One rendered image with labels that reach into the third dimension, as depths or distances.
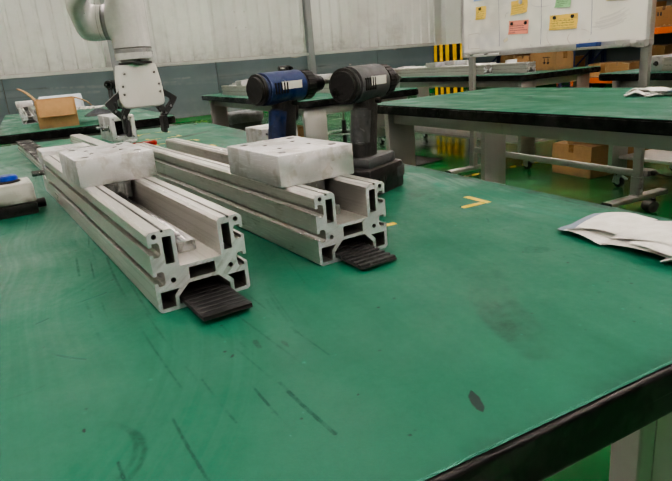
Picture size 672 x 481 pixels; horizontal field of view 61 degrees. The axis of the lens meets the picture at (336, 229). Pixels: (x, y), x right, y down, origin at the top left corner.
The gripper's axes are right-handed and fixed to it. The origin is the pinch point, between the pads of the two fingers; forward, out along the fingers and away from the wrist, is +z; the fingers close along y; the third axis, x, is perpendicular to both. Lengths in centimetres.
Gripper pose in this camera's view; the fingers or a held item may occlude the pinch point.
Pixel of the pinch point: (146, 129)
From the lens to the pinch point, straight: 145.7
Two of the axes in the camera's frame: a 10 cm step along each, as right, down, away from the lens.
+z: 0.8, 9.6, 2.8
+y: -8.4, 2.2, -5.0
